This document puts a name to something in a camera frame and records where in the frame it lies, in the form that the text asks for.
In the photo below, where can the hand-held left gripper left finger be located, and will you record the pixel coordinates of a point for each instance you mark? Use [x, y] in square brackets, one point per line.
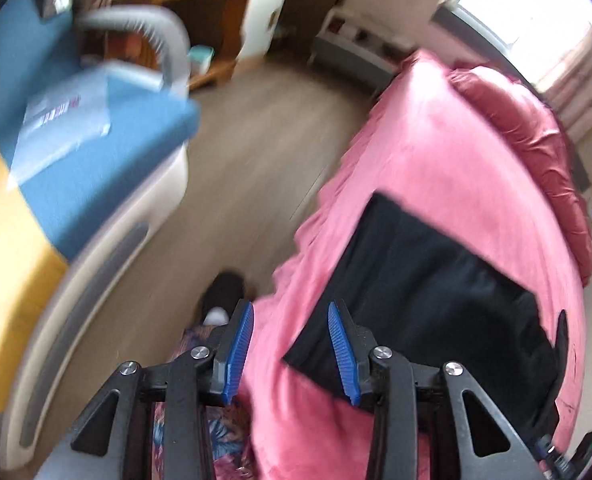
[238, 350]

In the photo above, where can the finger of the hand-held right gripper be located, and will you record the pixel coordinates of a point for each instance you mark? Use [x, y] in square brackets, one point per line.
[562, 335]

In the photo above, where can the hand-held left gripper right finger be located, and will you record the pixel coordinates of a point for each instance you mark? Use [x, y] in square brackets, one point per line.
[343, 355]

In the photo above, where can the black pants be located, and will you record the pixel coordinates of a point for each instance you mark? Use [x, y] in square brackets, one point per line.
[426, 285]

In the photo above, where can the person's foot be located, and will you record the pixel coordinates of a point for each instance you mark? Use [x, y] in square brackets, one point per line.
[223, 292]

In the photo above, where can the red duvet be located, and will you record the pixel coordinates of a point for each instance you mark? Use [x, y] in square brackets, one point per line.
[536, 135]

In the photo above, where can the pink bed sheet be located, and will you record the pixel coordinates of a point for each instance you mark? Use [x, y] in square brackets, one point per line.
[426, 150]

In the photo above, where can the blue and yellow sofa chair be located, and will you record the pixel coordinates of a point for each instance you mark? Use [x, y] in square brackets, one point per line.
[100, 170]

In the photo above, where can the patterned curtain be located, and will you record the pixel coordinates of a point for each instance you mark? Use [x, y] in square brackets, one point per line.
[581, 80]

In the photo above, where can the clear plastic bag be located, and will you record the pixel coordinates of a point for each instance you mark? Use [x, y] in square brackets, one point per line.
[60, 125]

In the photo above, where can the teal box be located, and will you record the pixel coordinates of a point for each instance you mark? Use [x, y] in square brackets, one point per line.
[201, 60]

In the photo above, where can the grey bench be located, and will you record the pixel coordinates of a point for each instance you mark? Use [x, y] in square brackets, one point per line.
[356, 60]

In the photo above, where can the wooden shelf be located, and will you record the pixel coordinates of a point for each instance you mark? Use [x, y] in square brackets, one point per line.
[215, 15]

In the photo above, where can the window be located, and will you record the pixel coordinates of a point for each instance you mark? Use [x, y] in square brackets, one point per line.
[526, 0]

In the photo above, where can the white cabinet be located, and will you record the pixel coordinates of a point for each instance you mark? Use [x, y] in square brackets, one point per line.
[266, 5]

